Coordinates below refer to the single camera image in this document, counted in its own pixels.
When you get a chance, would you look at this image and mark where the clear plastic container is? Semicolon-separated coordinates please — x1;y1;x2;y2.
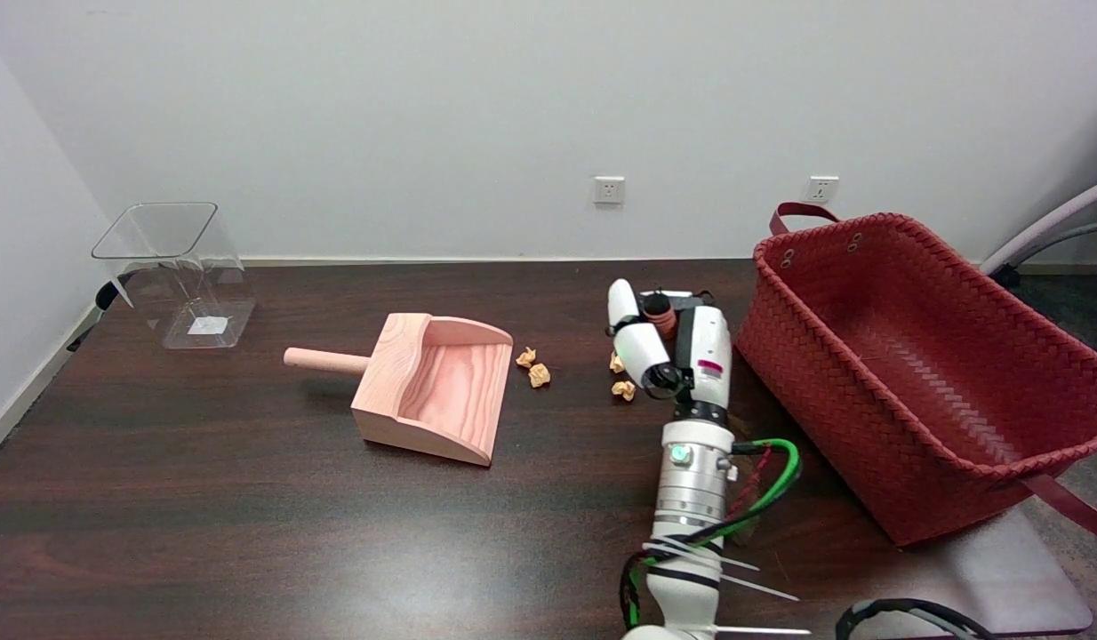
92;202;256;350

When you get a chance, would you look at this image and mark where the red woven basket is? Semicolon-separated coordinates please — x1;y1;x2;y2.
735;202;1097;548

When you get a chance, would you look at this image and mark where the brown hand brush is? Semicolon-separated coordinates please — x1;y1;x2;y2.
643;290;679;340

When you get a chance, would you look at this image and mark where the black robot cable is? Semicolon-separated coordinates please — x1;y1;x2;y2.
620;440;996;640

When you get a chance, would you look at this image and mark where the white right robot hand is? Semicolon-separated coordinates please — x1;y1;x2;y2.
607;279;734;424

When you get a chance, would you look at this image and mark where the wooden dustpan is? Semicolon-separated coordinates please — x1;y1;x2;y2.
284;313;514;467

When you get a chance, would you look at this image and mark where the green robot cable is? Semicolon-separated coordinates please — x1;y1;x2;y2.
627;438;802;628

